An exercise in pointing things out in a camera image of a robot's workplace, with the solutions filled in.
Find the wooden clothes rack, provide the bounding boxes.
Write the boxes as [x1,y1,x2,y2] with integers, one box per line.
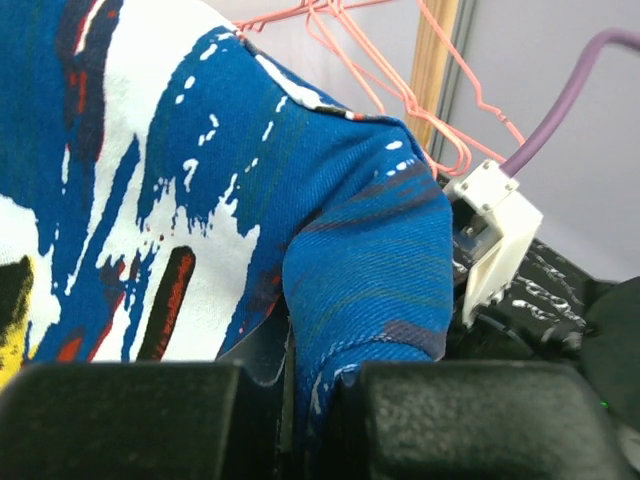
[409,0,458,114]

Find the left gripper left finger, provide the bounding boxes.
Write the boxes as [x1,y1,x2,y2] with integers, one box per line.
[1,319,289,479]

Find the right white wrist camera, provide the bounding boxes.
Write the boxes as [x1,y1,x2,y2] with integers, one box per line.
[444,160,543,327]

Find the blue patterned trousers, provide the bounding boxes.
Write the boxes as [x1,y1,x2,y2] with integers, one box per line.
[0,0,456,441]

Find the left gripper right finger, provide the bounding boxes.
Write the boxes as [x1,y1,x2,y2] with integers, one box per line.
[319,361,634,479]

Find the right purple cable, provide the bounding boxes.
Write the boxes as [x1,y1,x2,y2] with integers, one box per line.
[502,28,640,177]

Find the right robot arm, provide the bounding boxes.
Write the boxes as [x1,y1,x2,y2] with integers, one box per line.
[580,277,639,430]

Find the pink wire hanger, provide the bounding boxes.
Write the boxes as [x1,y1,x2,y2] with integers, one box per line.
[417,1,525,146]
[306,1,472,176]
[234,1,458,176]

